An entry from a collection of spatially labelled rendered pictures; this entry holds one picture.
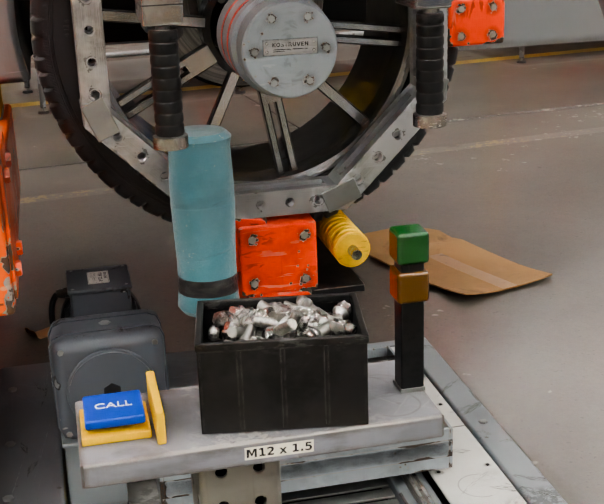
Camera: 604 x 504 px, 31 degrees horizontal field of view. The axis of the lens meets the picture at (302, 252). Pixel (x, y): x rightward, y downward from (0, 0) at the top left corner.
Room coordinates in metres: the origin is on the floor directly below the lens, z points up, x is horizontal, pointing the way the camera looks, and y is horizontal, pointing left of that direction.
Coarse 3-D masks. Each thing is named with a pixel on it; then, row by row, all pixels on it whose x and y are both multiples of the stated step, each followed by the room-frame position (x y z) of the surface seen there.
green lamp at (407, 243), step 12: (396, 228) 1.26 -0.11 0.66; (408, 228) 1.26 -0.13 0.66; (420, 228) 1.25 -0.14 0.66; (396, 240) 1.24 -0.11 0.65; (408, 240) 1.23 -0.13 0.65; (420, 240) 1.24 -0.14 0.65; (396, 252) 1.24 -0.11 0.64; (408, 252) 1.23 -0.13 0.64; (420, 252) 1.24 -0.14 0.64; (408, 264) 1.24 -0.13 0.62
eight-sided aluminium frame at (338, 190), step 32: (96, 0) 1.53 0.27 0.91; (96, 32) 1.53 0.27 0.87; (96, 64) 1.54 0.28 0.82; (96, 96) 1.55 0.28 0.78; (96, 128) 1.53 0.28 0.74; (128, 128) 1.54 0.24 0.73; (384, 128) 1.63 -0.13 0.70; (416, 128) 1.63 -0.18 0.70; (128, 160) 1.54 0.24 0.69; (160, 160) 1.55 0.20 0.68; (352, 160) 1.65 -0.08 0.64; (384, 160) 1.62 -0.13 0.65; (256, 192) 1.58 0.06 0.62; (288, 192) 1.59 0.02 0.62; (320, 192) 1.60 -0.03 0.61; (352, 192) 1.60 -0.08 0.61
